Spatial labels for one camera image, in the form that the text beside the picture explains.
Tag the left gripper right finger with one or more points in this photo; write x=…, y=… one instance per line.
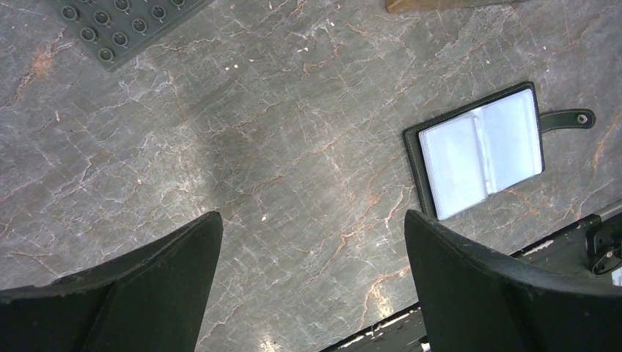
x=474, y=298

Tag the dark grey stud baseplate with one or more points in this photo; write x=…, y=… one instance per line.
x=115, y=31

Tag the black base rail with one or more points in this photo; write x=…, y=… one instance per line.
x=588, y=248

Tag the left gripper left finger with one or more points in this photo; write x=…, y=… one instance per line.
x=150, y=299

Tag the black card holder wallet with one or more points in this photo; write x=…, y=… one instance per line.
x=464, y=156

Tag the amber and black organizer box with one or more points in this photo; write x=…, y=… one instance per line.
x=403, y=6

